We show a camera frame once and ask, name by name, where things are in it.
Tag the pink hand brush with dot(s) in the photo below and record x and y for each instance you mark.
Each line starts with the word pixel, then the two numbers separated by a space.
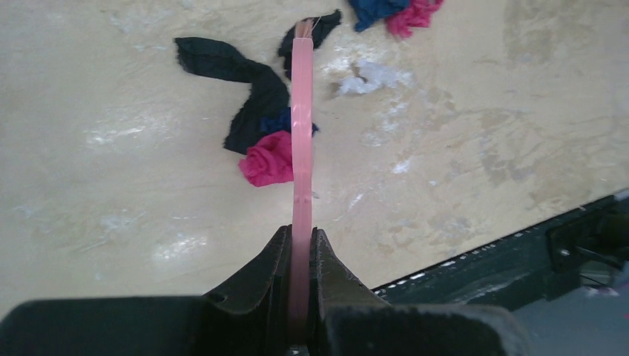
pixel 301 120

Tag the pink paper scrap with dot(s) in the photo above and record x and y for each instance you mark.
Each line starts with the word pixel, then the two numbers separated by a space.
pixel 417 15

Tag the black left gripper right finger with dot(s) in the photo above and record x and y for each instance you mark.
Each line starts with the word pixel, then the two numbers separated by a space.
pixel 347 318

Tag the white paper scrap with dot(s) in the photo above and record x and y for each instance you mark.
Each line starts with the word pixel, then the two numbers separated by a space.
pixel 371 76

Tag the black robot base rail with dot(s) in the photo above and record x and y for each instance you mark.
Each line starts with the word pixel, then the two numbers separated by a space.
pixel 544 261

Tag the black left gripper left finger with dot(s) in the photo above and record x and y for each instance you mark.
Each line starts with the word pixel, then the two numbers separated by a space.
pixel 244 315

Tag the dark blue paper scrap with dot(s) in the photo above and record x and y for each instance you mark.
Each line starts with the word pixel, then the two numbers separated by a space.
pixel 280 122

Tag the round magenta paper ball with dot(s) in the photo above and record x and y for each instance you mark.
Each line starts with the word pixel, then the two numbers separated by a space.
pixel 269 161

